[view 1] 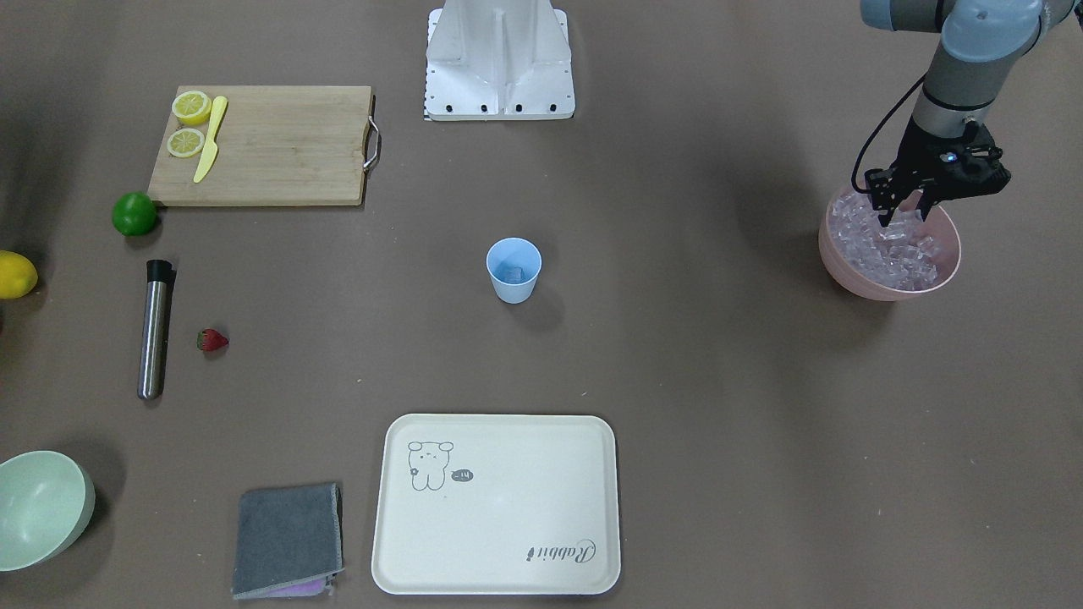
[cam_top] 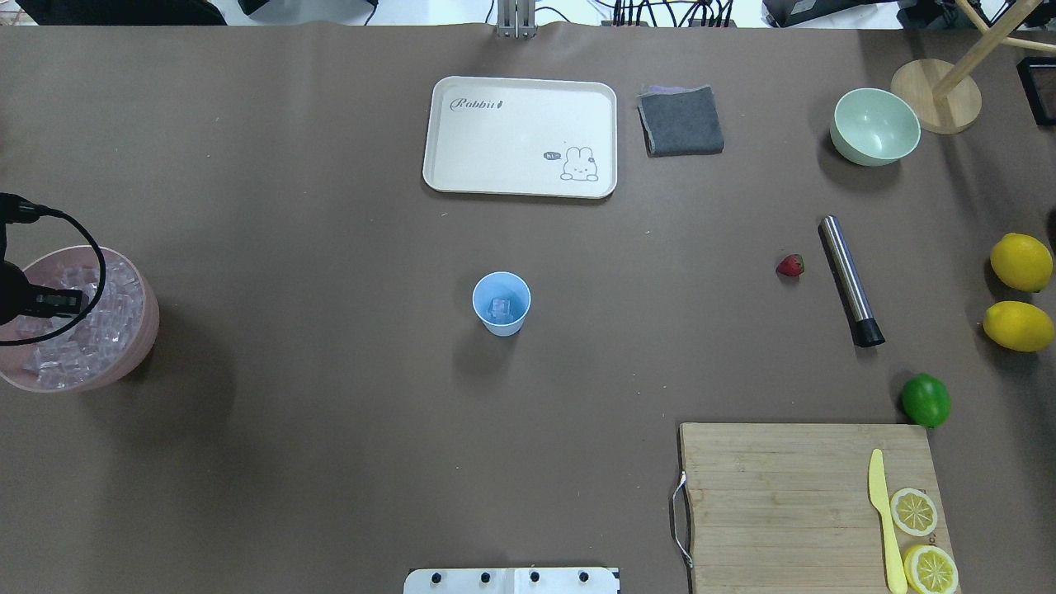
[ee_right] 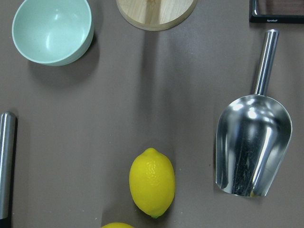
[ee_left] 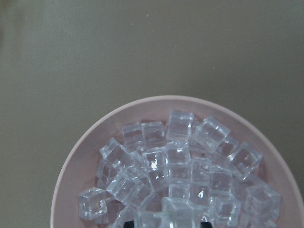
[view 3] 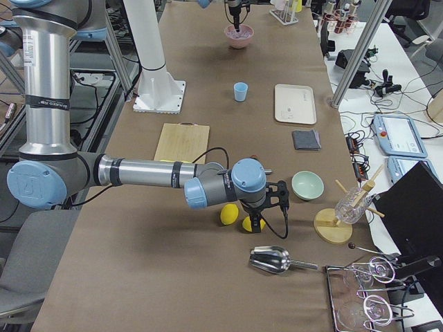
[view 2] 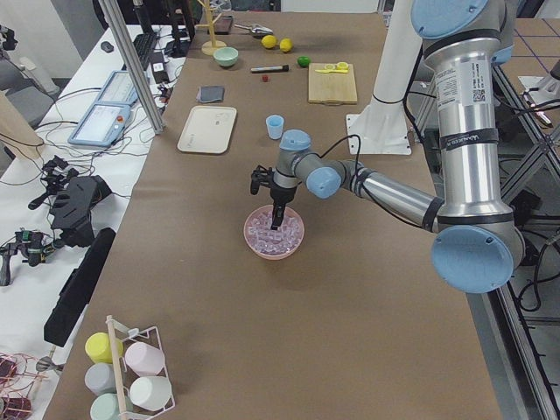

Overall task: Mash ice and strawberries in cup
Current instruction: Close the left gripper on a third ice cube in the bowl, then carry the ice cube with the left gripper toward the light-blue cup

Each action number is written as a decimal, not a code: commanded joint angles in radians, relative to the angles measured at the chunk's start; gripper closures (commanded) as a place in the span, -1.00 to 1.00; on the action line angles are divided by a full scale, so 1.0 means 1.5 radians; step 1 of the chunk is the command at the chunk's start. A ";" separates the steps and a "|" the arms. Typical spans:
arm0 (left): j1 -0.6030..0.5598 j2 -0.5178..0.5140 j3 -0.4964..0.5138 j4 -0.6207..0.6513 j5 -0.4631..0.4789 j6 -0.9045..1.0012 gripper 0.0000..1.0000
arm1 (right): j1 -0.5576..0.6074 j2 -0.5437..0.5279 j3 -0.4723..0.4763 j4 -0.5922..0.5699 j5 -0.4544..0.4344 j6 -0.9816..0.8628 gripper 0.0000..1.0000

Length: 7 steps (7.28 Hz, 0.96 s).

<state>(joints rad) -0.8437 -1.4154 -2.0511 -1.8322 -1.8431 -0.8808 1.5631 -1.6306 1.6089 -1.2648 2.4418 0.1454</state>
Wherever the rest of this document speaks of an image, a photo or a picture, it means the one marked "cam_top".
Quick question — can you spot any ice cube in cup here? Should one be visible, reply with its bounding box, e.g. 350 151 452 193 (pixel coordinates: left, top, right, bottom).
488 298 516 326

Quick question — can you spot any cream rabbit tray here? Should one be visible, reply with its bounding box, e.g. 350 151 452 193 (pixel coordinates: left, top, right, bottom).
422 76 618 200

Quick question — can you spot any black metal tray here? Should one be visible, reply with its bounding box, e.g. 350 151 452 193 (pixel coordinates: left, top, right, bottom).
1017 56 1055 125

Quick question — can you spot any steel muddler black tip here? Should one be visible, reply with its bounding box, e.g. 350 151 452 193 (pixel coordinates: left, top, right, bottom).
818 215 886 347

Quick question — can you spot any aluminium frame post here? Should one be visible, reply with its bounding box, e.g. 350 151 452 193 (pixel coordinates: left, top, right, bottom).
494 0 538 39

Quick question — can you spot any grey folded cloth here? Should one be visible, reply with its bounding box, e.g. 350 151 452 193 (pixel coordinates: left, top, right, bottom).
636 83 725 157

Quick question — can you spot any lemon half upper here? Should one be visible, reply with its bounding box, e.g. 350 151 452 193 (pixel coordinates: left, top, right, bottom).
890 488 939 537

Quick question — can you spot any wooden cutting board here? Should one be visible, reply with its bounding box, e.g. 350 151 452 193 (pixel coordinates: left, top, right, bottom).
678 422 942 593

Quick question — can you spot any red strawberry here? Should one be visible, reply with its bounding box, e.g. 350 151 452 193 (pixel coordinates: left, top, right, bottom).
775 253 806 278

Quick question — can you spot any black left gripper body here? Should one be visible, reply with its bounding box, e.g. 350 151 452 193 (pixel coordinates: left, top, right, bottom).
1 193 38 324

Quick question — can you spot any lemon half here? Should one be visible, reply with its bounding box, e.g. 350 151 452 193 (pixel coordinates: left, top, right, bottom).
890 488 939 537
903 545 960 593

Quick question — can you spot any clear ice cube pile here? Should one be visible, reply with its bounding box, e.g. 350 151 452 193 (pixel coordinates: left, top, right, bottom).
19 255 146 390

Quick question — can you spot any yellow plastic knife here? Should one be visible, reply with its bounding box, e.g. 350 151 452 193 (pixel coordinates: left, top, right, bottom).
867 449 908 593

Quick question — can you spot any whole yellow lemon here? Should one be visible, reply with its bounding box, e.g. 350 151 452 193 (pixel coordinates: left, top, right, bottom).
982 300 1055 352
989 233 1054 293

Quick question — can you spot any lemon half lower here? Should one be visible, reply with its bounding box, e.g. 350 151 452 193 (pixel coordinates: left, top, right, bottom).
903 545 960 593

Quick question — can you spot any green lime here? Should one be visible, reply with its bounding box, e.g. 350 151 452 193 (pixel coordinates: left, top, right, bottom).
900 373 953 428

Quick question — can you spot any pink bowl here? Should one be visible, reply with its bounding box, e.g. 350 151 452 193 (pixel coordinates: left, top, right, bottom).
2 245 159 394

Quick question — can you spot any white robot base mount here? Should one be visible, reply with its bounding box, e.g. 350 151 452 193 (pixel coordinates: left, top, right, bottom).
403 567 621 593

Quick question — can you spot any mint green bowl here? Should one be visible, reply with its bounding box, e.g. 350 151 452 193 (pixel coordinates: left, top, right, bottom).
829 87 922 167

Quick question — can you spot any light blue cup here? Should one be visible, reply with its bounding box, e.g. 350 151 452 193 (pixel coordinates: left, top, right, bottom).
471 271 532 337

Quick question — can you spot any wooden cup tree stand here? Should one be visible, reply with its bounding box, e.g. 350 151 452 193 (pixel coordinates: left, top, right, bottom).
890 1 1055 134

